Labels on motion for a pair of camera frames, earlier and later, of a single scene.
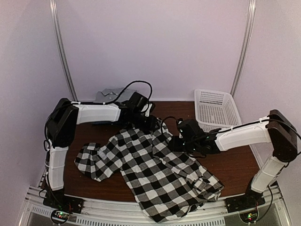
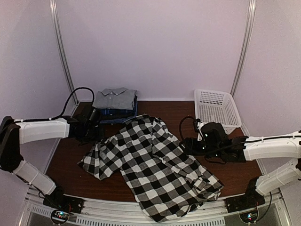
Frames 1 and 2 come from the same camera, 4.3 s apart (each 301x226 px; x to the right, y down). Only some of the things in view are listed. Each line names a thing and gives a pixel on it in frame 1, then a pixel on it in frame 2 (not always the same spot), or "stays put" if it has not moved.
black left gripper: [150, 125] → [100, 137]
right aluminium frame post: [247, 36] stays put
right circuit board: [249, 216] stays put
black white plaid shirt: [169, 183] stays put
